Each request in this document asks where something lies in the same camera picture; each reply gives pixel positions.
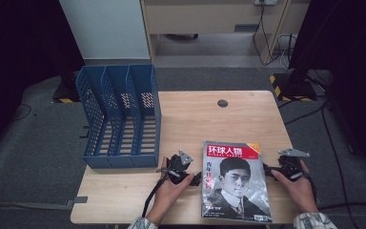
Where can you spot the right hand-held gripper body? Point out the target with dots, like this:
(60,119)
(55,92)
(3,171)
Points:
(290,165)

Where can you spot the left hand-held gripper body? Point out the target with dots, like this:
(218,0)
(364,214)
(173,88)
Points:
(178,168)

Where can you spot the portrait cover magazine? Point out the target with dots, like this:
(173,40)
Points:
(235,184)

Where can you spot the blue plastic file rack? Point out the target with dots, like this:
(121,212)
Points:
(120,160)

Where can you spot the person's left hand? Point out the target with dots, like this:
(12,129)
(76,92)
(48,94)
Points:
(168,194)

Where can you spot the person's right hand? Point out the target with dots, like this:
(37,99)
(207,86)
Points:
(300,192)

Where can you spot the black stand base striped tape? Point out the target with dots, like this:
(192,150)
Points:
(294,90)
(65,92)

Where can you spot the dark round table grommet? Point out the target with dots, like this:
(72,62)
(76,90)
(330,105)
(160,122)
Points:
(222,103)

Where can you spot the grey tape strip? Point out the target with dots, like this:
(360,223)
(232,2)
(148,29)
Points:
(80,199)

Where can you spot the black curtain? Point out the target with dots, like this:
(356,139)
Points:
(346,47)
(12,47)

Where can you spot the beige wooden desk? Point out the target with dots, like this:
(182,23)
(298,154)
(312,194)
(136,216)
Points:
(203,19)

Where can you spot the white cabinet panel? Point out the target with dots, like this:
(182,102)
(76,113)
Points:
(108,28)

